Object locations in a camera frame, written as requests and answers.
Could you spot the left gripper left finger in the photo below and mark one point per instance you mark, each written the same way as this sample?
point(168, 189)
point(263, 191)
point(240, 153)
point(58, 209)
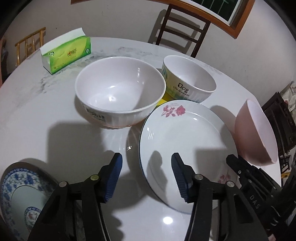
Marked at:
point(97, 190)

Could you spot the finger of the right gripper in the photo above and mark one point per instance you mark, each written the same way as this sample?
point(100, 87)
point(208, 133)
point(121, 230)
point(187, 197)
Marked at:
point(272, 204)

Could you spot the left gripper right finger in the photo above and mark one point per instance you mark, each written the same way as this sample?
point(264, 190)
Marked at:
point(193, 189)

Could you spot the white plate pink flowers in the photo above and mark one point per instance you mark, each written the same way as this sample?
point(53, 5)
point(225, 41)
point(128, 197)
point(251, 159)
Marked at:
point(197, 134)

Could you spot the pink bowl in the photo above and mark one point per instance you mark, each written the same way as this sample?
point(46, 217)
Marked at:
point(254, 136)

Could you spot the blue floral plate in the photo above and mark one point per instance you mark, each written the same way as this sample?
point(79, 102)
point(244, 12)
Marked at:
point(25, 190)

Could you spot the large white pink-base bowl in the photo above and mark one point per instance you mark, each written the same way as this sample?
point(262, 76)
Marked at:
point(119, 91)

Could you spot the white bowl dog text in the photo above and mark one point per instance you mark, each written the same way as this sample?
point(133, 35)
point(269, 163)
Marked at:
point(186, 79)

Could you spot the yellow wooden stool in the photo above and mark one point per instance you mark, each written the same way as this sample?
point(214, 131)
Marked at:
point(285, 166)

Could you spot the dark wooden shelf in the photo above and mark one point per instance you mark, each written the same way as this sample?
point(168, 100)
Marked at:
point(282, 123)

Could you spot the yellow warning sticker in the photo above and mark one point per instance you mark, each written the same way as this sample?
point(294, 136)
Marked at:
point(162, 101)

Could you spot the bags on shelf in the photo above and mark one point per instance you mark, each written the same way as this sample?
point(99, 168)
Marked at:
point(288, 94)

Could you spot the green tissue box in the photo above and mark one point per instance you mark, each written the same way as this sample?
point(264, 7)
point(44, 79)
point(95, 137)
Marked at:
point(65, 49)

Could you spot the dark wooden chair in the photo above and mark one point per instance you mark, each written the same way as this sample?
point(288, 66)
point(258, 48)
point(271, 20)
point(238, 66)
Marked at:
point(180, 29)

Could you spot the bamboo chair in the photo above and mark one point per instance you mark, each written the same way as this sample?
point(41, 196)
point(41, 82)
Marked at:
point(29, 44)

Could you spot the wooden framed window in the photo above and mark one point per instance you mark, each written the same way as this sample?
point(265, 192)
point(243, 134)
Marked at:
point(229, 16)

